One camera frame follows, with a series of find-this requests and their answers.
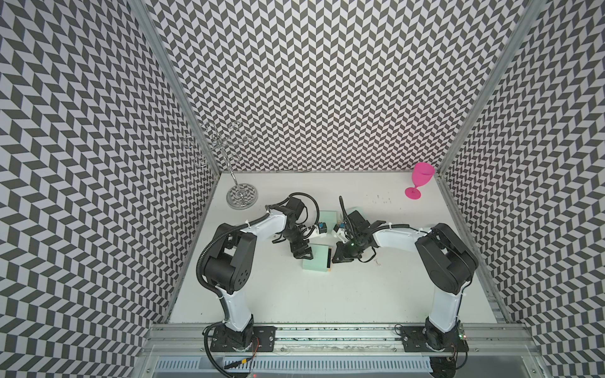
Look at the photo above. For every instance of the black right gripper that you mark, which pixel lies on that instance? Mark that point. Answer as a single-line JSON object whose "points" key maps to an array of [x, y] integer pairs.
{"points": [[344, 254]]}

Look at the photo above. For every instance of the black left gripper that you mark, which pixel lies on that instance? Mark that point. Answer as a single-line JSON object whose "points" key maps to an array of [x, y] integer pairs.
{"points": [[301, 248]]}

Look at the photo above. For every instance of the mint green drawer jewelry box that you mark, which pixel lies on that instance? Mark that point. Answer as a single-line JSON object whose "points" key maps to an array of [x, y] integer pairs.
{"points": [[329, 217]]}

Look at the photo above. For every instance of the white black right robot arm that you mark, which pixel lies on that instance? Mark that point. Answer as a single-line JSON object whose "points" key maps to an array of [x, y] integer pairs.
{"points": [[448, 262]]}

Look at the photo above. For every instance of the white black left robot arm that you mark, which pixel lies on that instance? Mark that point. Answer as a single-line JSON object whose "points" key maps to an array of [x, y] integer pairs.
{"points": [[225, 264]]}

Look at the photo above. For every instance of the chrome jewelry tree stand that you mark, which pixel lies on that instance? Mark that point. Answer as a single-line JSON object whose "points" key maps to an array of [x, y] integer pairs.
{"points": [[207, 139]]}

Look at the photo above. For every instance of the pink plastic wine glass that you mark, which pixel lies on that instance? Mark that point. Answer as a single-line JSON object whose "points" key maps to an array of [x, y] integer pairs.
{"points": [[421, 175]]}

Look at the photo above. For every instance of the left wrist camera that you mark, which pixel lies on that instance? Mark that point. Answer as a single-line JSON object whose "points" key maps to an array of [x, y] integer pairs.
{"points": [[320, 229]]}

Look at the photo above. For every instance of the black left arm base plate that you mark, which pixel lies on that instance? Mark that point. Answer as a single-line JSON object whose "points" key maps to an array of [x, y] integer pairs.
{"points": [[257, 338]]}

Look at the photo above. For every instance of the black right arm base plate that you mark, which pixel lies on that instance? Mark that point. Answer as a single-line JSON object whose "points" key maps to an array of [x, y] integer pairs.
{"points": [[423, 339]]}

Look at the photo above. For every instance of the aluminium front rail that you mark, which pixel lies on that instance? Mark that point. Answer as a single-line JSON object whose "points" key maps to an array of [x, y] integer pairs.
{"points": [[343, 350]]}

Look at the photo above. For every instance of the aluminium corner post right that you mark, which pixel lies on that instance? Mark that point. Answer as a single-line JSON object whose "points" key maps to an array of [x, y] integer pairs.
{"points": [[523, 27]]}

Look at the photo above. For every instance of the aluminium corner post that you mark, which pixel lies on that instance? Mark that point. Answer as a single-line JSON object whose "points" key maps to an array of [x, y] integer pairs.
{"points": [[147, 27], [523, 27]]}

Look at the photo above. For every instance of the aluminium corner post left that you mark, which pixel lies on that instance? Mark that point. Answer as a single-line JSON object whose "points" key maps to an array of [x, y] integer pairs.
{"points": [[147, 27]]}

